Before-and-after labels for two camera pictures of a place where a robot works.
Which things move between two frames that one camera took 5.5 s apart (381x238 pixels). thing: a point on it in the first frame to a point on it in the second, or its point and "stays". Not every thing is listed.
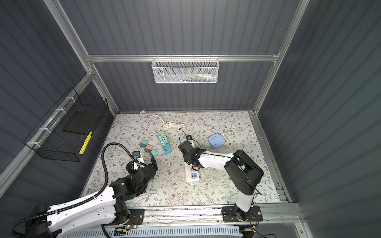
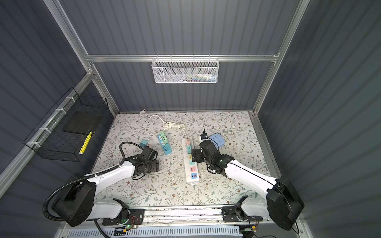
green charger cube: (165, 139) stays
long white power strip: (192, 175) stays
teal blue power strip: (166, 147) stays
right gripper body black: (186, 159) to (200, 156)
